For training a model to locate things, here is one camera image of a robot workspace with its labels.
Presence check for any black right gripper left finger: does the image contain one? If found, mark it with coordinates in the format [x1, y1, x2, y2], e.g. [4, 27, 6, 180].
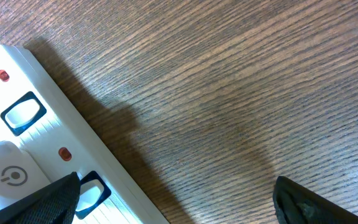
[0, 172, 80, 224]

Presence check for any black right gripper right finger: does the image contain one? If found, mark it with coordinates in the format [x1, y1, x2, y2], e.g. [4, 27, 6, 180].
[273, 176, 358, 224]

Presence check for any white power strip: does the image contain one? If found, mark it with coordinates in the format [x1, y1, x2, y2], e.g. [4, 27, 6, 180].
[0, 44, 166, 223]

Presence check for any white charger adapter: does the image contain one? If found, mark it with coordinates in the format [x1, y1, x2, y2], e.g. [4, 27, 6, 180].
[0, 141, 50, 210]

